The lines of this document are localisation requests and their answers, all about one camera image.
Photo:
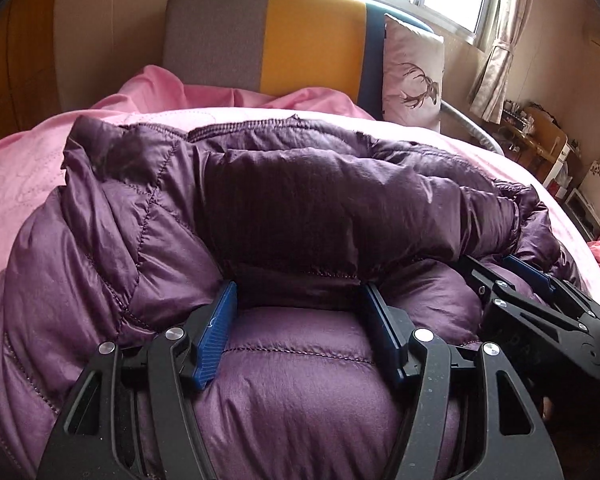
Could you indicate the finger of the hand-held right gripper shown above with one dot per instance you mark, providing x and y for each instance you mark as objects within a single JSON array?
[
  {"x": 527, "y": 269},
  {"x": 520, "y": 320}
]

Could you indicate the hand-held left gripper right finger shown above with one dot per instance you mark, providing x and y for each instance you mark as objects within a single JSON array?
[{"x": 382, "y": 330}]

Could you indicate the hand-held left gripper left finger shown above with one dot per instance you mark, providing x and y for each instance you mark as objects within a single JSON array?
[{"x": 215, "y": 330}]

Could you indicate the purple quilted down jacket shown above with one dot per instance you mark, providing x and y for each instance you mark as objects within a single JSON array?
[{"x": 280, "y": 210}]

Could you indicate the white storage cabinet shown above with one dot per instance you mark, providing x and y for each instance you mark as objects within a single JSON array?
[{"x": 582, "y": 212}]

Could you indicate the wooden desk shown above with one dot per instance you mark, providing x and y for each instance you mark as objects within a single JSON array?
[{"x": 540, "y": 140}]

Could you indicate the grey metal tube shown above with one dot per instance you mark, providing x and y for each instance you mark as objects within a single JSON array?
[{"x": 472, "y": 125}]

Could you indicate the pink patterned curtain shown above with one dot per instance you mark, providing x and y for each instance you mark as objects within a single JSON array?
[{"x": 500, "y": 60}]

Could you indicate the deer print pillow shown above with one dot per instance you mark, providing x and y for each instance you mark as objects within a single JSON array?
[{"x": 412, "y": 65}]

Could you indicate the pink quilted blanket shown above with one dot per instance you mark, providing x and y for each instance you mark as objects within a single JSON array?
[{"x": 20, "y": 160}]

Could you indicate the grey yellow blue headboard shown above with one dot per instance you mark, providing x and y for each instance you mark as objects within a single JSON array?
[{"x": 210, "y": 35}]

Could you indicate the wooden wardrobe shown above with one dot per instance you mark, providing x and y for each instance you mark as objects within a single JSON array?
[{"x": 15, "y": 60}]

